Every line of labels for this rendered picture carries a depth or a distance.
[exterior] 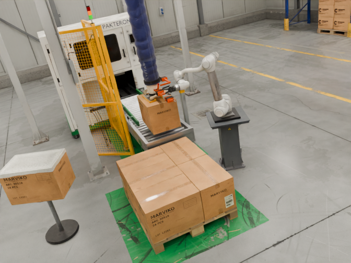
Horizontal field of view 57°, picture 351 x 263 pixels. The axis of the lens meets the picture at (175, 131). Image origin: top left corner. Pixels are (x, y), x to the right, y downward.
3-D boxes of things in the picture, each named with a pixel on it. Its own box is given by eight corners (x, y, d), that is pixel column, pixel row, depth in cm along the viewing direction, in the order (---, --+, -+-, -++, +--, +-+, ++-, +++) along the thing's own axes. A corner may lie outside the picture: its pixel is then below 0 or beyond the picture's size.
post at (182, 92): (188, 145, 530) (178, 87, 486) (191, 144, 532) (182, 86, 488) (190, 147, 524) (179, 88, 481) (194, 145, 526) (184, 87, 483)
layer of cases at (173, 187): (123, 186, 430) (115, 161, 413) (190, 160, 459) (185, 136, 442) (153, 244, 328) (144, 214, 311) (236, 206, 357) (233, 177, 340)
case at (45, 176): (75, 177, 379) (65, 147, 362) (63, 199, 343) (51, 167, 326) (27, 183, 386) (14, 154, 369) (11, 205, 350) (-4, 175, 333)
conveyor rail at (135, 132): (110, 108, 635) (108, 98, 627) (113, 107, 637) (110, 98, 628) (148, 156, 438) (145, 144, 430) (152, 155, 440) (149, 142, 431)
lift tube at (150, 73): (142, 83, 444) (124, 3, 400) (157, 79, 450) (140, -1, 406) (147, 86, 425) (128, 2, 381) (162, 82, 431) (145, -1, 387)
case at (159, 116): (142, 120, 484) (136, 95, 467) (167, 112, 494) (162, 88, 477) (153, 134, 432) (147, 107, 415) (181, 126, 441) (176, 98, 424)
